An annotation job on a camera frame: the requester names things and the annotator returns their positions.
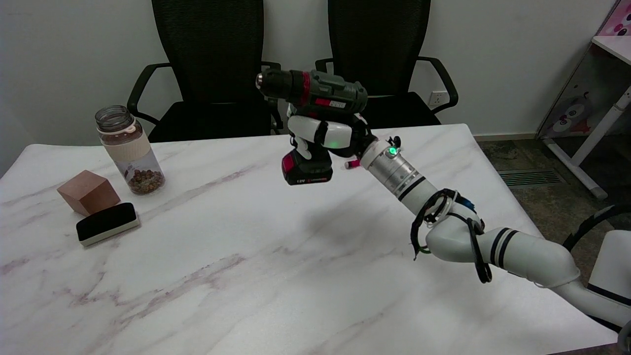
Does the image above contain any black mesh office chair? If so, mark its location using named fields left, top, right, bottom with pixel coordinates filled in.
left=315, top=0, right=459, bottom=132
left=127, top=0, right=284, bottom=143

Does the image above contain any brown wooden cube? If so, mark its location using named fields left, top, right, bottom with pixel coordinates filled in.
left=57, top=170, right=121, bottom=216

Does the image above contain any white desk with slanted leg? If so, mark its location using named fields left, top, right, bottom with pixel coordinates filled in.
left=542, top=35, right=631, bottom=201

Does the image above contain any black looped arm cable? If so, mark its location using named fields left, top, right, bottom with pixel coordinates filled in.
left=410, top=188, right=493, bottom=284

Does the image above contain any black white board eraser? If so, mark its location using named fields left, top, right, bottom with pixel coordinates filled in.
left=76, top=202, right=141, bottom=247

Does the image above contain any pink black flexible tripod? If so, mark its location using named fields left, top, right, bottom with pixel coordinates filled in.
left=344, top=135, right=402, bottom=171

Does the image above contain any dark floor vent grille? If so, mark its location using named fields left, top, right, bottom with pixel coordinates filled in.
left=498, top=169, right=563, bottom=187

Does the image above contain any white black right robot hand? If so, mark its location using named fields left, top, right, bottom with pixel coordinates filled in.
left=287, top=112, right=379, bottom=160

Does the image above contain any black thick shoulder cable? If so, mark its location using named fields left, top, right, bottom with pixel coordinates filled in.
left=561, top=203, right=631, bottom=253

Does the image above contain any glass jar with brown beans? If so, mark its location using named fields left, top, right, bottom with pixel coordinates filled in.
left=95, top=105, right=166, bottom=195

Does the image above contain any pink picture board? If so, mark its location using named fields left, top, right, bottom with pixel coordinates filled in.
left=597, top=0, right=631, bottom=37

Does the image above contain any green red power screwdriver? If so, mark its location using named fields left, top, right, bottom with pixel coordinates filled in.
left=255, top=68, right=370, bottom=186

